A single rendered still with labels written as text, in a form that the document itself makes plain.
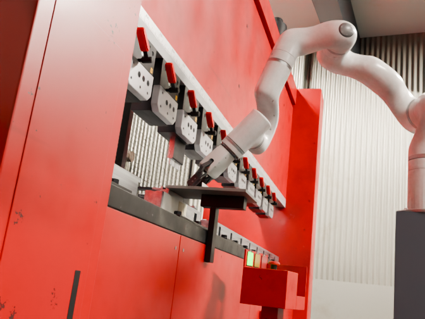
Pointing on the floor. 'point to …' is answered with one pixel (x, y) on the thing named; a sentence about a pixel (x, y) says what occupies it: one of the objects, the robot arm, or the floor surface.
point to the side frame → (312, 108)
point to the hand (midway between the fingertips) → (196, 183)
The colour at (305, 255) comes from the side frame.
